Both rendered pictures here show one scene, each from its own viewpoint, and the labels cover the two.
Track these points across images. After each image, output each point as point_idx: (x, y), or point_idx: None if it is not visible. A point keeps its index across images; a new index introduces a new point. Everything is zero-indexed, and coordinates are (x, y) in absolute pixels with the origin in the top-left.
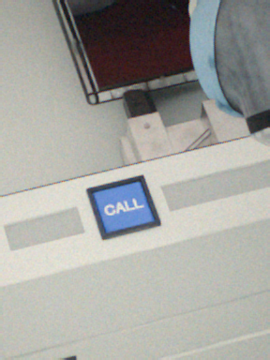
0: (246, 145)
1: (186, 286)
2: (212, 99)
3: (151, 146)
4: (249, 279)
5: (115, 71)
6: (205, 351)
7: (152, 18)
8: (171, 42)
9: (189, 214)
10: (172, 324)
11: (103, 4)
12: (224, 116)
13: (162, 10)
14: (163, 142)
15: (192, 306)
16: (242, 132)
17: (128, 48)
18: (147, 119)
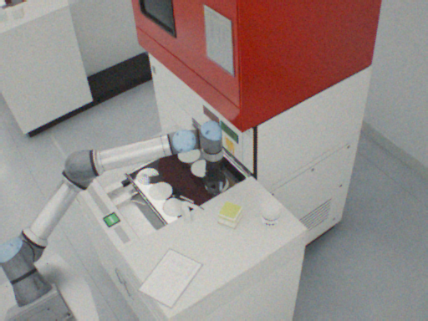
0: (105, 196)
1: (84, 206)
2: (128, 193)
3: (112, 186)
4: (92, 218)
5: (134, 175)
6: (95, 231)
7: (152, 177)
8: (145, 182)
9: (85, 191)
10: (88, 215)
11: (154, 167)
12: (124, 196)
13: (155, 178)
14: (114, 188)
15: (88, 213)
16: (120, 201)
17: (141, 175)
18: (119, 184)
